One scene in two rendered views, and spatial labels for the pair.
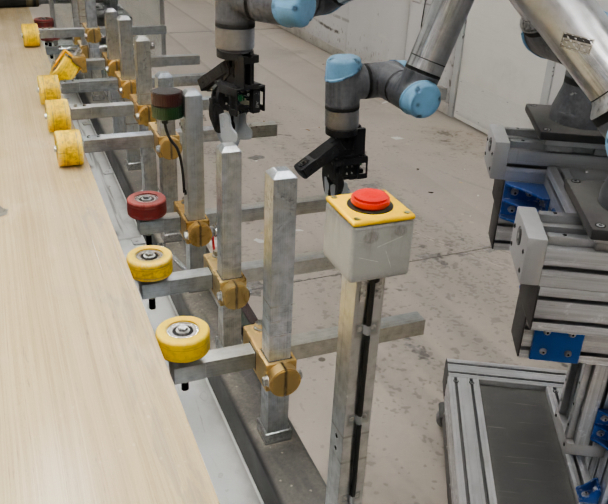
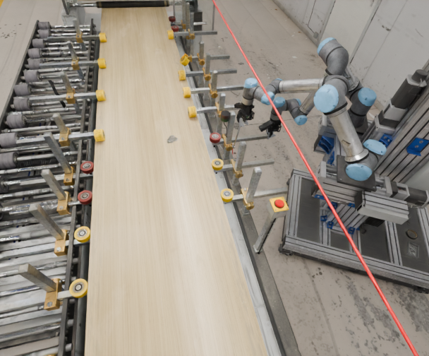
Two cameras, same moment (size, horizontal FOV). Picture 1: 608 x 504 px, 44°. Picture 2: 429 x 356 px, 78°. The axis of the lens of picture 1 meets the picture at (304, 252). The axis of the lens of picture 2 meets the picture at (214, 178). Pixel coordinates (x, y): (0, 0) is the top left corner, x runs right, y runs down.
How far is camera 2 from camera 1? 0.73 m
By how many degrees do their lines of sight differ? 25
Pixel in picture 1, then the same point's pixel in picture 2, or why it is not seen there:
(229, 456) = (232, 212)
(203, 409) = not seen: hidden behind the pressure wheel
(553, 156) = not seen: hidden behind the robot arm
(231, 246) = (239, 164)
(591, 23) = (351, 139)
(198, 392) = not seen: hidden behind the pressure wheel
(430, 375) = (287, 166)
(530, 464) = (310, 206)
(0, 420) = (188, 218)
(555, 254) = (327, 181)
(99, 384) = (208, 210)
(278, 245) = (254, 183)
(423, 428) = (282, 184)
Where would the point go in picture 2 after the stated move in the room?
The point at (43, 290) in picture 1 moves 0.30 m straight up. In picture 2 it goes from (191, 174) to (191, 140)
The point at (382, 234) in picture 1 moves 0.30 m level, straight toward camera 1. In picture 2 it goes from (280, 212) to (270, 276)
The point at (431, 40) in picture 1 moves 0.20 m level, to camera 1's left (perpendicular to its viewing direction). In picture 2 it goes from (307, 104) to (276, 99)
